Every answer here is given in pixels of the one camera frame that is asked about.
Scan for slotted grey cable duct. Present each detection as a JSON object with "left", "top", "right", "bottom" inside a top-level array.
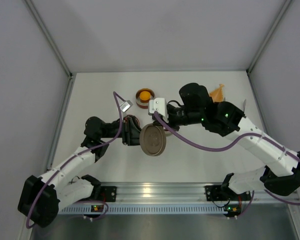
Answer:
[{"left": 60, "top": 203, "right": 241, "bottom": 215}]

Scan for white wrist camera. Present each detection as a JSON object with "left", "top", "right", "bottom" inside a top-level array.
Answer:
[
  {"left": 119, "top": 100, "right": 133, "bottom": 113},
  {"left": 148, "top": 97, "right": 168, "bottom": 117}
]

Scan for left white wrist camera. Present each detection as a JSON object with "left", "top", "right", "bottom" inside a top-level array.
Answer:
[{"left": 119, "top": 100, "right": 133, "bottom": 113}]

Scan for red-banded steel lunch tin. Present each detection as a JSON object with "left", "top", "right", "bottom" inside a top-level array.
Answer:
[{"left": 135, "top": 88, "right": 156, "bottom": 109}]

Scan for orange leaf-shaped woven tray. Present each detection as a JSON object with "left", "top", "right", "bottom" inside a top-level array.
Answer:
[{"left": 209, "top": 83, "right": 225, "bottom": 103}]

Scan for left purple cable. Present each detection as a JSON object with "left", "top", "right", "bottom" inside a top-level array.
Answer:
[{"left": 26, "top": 91, "right": 126, "bottom": 229}]

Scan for metal tongs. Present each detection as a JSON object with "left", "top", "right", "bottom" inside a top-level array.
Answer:
[{"left": 242, "top": 99, "right": 247, "bottom": 118}]

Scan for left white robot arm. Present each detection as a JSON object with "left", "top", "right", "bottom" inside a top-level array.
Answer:
[{"left": 17, "top": 115, "right": 141, "bottom": 229}]

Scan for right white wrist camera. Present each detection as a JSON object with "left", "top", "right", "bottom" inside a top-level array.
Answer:
[{"left": 148, "top": 97, "right": 168, "bottom": 117}]

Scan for aluminium frame post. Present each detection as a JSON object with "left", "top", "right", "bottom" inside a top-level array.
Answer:
[
  {"left": 246, "top": 0, "right": 297, "bottom": 75},
  {"left": 23, "top": 0, "right": 74, "bottom": 78}
]

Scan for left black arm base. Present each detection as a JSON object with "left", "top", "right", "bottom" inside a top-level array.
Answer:
[{"left": 92, "top": 185, "right": 117, "bottom": 203}]

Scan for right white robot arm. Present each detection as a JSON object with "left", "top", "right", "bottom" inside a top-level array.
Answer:
[{"left": 166, "top": 83, "right": 300, "bottom": 196}]

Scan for right aluminium frame post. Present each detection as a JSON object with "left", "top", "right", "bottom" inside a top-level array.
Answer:
[{"left": 246, "top": 0, "right": 297, "bottom": 75}]

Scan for aluminium mounting rail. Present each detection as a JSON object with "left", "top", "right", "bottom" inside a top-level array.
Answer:
[{"left": 49, "top": 181, "right": 300, "bottom": 203}]

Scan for brown round lid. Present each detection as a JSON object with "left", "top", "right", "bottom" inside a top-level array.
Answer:
[{"left": 139, "top": 124, "right": 167, "bottom": 157}]

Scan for red round lid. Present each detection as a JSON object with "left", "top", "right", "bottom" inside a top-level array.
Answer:
[{"left": 123, "top": 114, "right": 141, "bottom": 127}]

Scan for left aluminium frame post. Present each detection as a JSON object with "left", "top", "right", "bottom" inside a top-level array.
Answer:
[{"left": 23, "top": 0, "right": 74, "bottom": 78}]

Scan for orange round food ball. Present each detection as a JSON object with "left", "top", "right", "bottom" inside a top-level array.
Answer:
[{"left": 139, "top": 91, "right": 152, "bottom": 102}]

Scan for beige-banded steel lunch tin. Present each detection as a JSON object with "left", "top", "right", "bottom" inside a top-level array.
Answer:
[{"left": 164, "top": 129, "right": 172, "bottom": 137}]

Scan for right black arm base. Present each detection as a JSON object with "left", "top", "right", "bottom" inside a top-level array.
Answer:
[{"left": 204, "top": 184, "right": 252, "bottom": 202}]

